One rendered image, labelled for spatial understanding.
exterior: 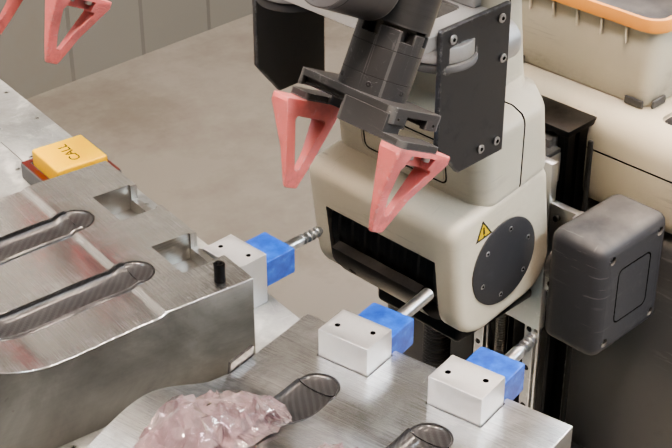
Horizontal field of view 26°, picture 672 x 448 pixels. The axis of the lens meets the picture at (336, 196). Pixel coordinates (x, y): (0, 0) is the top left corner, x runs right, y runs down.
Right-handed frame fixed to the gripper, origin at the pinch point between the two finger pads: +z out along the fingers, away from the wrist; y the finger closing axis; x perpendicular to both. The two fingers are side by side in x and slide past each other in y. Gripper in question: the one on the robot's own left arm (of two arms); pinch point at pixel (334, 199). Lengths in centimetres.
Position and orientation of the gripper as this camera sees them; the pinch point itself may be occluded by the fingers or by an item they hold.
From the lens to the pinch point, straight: 115.8
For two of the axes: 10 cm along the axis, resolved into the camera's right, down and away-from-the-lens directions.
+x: 6.3, 0.7, 7.7
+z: -3.2, 9.3, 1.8
